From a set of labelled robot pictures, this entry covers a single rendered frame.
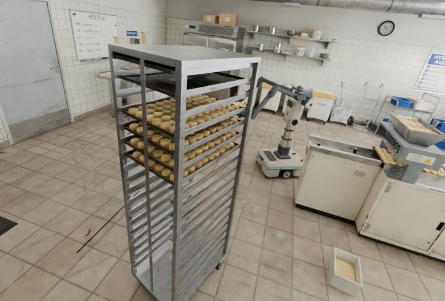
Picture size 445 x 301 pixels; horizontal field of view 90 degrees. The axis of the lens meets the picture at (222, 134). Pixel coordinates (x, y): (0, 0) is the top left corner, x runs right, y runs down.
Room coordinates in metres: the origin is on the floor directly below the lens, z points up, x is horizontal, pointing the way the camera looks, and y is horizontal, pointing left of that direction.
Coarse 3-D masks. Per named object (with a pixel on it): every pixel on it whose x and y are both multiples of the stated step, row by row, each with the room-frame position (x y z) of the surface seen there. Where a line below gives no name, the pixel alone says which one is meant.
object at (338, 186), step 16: (320, 144) 2.27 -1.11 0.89; (320, 160) 2.15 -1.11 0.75; (336, 160) 2.11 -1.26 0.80; (352, 160) 2.07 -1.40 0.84; (304, 176) 2.18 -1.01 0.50; (320, 176) 2.14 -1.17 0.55; (336, 176) 2.09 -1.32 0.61; (352, 176) 2.05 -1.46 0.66; (368, 176) 2.01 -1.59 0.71; (304, 192) 2.17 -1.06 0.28; (320, 192) 2.12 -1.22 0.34; (336, 192) 2.07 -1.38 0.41; (352, 192) 2.03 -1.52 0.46; (368, 192) 2.00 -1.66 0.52; (304, 208) 2.18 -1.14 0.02; (320, 208) 2.10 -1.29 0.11; (336, 208) 2.06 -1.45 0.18; (352, 208) 2.01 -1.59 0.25; (352, 224) 2.02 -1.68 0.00
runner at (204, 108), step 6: (240, 96) 1.27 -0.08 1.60; (246, 96) 1.33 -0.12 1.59; (216, 102) 1.06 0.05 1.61; (222, 102) 1.11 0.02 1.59; (228, 102) 1.16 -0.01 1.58; (192, 108) 0.92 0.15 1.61; (198, 108) 0.95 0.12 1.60; (204, 108) 0.99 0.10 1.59; (210, 108) 1.03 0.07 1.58; (186, 114) 0.89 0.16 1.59; (192, 114) 0.92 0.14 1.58; (174, 120) 0.83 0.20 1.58
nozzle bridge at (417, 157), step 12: (384, 132) 2.43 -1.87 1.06; (396, 132) 2.15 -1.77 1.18; (384, 144) 2.43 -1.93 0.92; (408, 144) 1.87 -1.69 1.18; (396, 156) 1.85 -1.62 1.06; (408, 156) 1.79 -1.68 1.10; (420, 156) 1.77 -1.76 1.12; (432, 156) 1.75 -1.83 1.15; (444, 156) 1.72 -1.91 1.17; (408, 168) 1.78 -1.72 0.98; (420, 168) 1.75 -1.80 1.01; (432, 168) 1.73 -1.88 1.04; (408, 180) 1.77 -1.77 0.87
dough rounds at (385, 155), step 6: (378, 150) 2.23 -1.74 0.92; (384, 150) 2.26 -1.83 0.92; (384, 156) 2.10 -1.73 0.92; (390, 156) 2.11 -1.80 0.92; (384, 162) 2.00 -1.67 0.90; (390, 162) 1.99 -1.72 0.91; (396, 162) 2.01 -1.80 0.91; (432, 174) 1.87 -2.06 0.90; (438, 174) 1.86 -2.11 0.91; (444, 174) 1.86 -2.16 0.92
